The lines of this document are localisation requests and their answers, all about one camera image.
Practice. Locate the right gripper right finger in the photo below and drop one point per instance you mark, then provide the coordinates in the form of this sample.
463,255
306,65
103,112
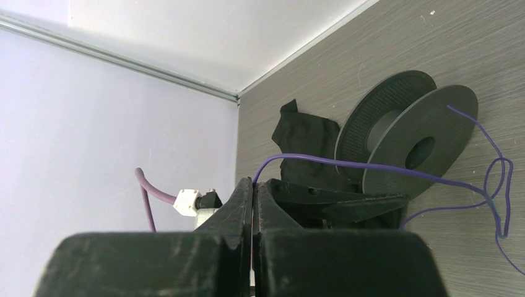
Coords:
290,260

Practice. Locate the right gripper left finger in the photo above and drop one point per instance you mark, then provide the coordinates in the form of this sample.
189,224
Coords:
212,260

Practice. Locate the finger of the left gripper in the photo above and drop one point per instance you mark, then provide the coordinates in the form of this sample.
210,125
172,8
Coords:
323,208

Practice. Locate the grey plastic cable spool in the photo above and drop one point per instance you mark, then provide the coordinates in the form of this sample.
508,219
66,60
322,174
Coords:
408,122

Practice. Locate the black cloth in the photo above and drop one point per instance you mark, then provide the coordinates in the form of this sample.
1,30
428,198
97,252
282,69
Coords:
308,134

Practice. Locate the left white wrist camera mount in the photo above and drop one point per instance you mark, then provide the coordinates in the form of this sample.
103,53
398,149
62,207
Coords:
191,203

